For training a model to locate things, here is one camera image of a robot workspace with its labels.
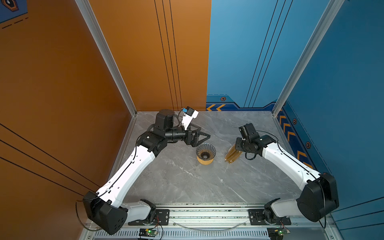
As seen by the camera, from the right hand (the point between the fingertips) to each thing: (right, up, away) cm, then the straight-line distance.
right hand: (236, 145), depth 85 cm
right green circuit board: (+15, -40, -15) cm, 45 cm away
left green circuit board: (-46, -40, -14) cm, 63 cm away
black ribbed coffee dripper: (-18, -4, 0) cm, 18 cm away
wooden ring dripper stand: (-18, -10, -2) cm, 21 cm away
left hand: (-19, +8, -20) cm, 29 cm away
